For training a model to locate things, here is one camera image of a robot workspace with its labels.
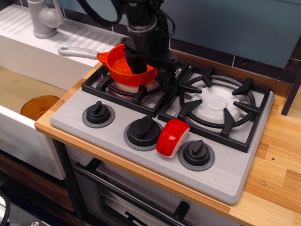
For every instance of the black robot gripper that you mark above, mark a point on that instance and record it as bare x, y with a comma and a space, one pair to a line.
151, 48

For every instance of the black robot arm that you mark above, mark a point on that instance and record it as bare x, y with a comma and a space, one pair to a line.
150, 29

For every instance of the black left burner grate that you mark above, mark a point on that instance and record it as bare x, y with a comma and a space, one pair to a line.
147, 99

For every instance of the black burner grate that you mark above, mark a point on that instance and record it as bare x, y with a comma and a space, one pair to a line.
147, 99
255, 102

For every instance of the black middle stove knob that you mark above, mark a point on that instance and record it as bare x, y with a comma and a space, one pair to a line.
142, 134

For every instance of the black stove knob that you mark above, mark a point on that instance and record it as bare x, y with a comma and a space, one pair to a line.
98, 115
196, 155
142, 134

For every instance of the red white toy sushi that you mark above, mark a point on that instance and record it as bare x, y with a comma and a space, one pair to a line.
172, 137

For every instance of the black left stove knob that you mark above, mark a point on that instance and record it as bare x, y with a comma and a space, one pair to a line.
98, 115

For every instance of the white right burner disc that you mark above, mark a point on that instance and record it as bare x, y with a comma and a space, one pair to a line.
214, 100

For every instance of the grey toy stove top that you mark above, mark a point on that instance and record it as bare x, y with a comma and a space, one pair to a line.
224, 180

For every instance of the black right burner grate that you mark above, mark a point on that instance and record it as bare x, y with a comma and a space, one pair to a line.
255, 102

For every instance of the black right stove knob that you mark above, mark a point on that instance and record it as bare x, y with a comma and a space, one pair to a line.
196, 155

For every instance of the grey toy faucet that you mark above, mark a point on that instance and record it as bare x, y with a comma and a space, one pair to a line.
45, 20

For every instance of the white toy sink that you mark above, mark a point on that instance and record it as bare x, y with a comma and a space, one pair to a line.
31, 67

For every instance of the orange translucent plate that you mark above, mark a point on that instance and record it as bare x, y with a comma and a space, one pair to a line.
36, 107

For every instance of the toy oven door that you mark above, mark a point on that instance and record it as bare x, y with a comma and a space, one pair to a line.
122, 199

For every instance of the orange toy pot grey handle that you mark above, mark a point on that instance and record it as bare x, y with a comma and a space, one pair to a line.
115, 61

